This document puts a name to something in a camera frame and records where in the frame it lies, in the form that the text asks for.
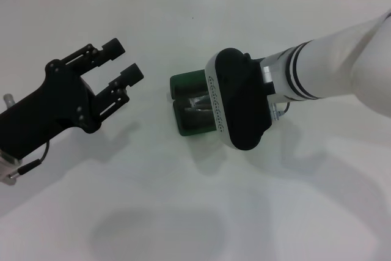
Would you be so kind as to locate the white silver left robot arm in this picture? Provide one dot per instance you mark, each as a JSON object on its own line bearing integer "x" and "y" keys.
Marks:
{"x": 7, "y": 167}

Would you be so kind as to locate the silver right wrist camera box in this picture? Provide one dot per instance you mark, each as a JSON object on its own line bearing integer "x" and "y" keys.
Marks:
{"x": 241, "y": 105}

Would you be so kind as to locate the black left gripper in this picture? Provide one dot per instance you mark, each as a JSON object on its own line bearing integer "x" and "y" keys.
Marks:
{"x": 52, "y": 105}

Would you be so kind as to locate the green glasses case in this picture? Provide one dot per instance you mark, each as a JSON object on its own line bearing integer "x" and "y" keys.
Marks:
{"x": 183, "y": 82}

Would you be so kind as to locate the gripper silver plug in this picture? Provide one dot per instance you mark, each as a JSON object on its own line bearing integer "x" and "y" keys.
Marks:
{"x": 8, "y": 100}
{"x": 278, "y": 113}

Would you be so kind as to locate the left gripper silver plug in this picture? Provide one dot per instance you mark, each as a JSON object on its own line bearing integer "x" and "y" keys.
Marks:
{"x": 8, "y": 100}

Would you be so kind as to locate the right gripper silver plug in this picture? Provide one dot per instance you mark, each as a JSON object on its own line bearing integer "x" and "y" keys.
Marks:
{"x": 278, "y": 113}

